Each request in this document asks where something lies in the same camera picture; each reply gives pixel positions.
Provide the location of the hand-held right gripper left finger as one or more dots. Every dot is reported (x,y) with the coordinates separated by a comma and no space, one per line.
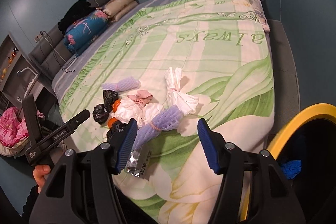
(126,145)

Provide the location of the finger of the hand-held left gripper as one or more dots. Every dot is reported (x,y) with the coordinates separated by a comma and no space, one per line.
(77,120)

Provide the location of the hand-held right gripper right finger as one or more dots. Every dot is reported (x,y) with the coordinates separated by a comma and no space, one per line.
(207,145)

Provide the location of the purple foam net with band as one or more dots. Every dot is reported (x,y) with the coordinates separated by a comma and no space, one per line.
(162,119)

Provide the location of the white knotted plastic bag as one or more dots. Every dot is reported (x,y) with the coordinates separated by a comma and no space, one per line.
(181,100)

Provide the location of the pink paper scrap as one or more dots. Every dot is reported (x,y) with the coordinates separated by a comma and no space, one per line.
(143,95)

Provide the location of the yellow rimmed black bin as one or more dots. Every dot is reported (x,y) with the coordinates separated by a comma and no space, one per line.
(302,113)

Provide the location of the person's left forearm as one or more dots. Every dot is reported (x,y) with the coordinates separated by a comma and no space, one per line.
(29,205)

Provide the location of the person's left hand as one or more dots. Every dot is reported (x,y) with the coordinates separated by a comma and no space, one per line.
(40,176)

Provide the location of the pink bag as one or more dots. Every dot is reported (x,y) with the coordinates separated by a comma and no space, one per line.
(11,129)

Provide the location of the printed cardboard box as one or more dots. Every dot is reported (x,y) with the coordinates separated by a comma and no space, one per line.
(15,66)

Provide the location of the green floral blanket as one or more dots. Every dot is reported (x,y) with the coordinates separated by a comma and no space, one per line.
(210,61)

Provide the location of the grey headboard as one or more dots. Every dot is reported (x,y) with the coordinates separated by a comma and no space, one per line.
(47,40)

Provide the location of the blue glove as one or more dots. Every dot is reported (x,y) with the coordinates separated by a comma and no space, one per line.
(291,169)

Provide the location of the blue floral pillow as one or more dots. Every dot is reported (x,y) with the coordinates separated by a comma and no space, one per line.
(84,32)

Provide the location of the black clothing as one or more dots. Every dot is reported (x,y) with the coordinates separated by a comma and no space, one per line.
(74,12)

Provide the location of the beige pillow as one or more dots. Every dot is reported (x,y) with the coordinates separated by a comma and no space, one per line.
(120,2)
(126,11)

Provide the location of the patterned quilt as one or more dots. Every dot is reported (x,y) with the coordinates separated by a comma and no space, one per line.
(258,14)

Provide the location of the wall outlet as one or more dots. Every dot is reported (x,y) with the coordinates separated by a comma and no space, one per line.
(38,37)

